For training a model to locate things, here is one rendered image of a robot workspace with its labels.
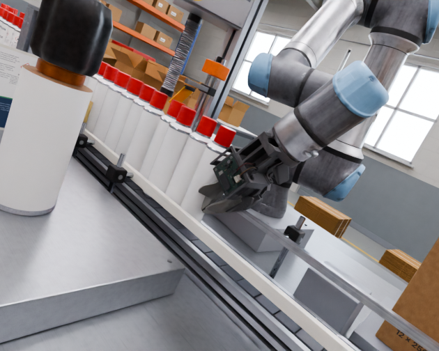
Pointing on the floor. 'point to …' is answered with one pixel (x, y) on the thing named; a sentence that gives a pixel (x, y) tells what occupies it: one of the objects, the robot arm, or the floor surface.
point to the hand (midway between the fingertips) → (210, 207)
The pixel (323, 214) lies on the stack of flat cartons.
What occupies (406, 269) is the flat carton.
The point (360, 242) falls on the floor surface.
